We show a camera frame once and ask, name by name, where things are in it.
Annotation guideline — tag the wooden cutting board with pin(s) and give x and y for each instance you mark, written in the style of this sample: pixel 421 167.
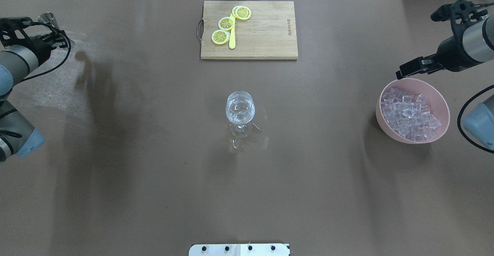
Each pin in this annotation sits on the wooden cutting board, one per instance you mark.
pixel 270 32

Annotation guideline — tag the lemon slice middle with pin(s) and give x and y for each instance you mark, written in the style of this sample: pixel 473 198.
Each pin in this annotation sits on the lemon slice middle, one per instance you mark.
pixel 226 23

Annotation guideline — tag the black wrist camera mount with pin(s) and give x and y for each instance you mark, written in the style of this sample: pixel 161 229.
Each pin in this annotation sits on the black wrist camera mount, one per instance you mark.
pixel 461 12

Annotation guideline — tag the clear wine glass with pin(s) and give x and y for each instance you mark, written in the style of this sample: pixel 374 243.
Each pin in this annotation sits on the clear wine glass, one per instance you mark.
pixel 240 111

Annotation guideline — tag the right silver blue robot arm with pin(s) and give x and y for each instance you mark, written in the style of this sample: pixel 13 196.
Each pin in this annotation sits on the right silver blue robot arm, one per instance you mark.
pixel 469 51

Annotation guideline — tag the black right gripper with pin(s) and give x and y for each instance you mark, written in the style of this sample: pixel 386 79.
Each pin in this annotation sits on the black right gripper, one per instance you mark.
pixel 452 55

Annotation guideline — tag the white camera mast base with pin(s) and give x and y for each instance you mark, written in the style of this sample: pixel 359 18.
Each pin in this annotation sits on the white camera mast base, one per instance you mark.
pixel 247 249

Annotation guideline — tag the steel measuring jigger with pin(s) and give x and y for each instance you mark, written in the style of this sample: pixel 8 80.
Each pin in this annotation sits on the steel measuring jigger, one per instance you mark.
pixel 48 18

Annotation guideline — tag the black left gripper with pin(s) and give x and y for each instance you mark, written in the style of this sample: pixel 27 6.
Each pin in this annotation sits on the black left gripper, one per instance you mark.
pixel 43 49

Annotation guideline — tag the pile of clear ice cubes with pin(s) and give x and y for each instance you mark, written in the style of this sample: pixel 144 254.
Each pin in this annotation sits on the pile of clear ice cubes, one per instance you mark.
pixel 409 115

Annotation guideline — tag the lemon slice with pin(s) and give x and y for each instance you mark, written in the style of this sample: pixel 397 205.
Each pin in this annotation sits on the lemon slice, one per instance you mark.
pixel 220 37
pixel 226 23
pixel 242 12

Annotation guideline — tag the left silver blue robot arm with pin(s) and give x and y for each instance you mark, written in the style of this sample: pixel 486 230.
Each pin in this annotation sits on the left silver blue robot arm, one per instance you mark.
pixel 17 135

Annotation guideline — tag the lemon slice near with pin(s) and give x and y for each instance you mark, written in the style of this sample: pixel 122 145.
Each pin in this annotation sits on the lemon slice near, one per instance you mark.
pixel 220 37

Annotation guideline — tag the lemon slice far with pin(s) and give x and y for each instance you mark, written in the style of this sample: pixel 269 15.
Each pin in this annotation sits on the lemon slice far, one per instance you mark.
pixel 242 12

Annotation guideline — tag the pink bowl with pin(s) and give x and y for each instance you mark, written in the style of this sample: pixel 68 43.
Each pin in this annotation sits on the pink bowl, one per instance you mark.
pixel 437 104

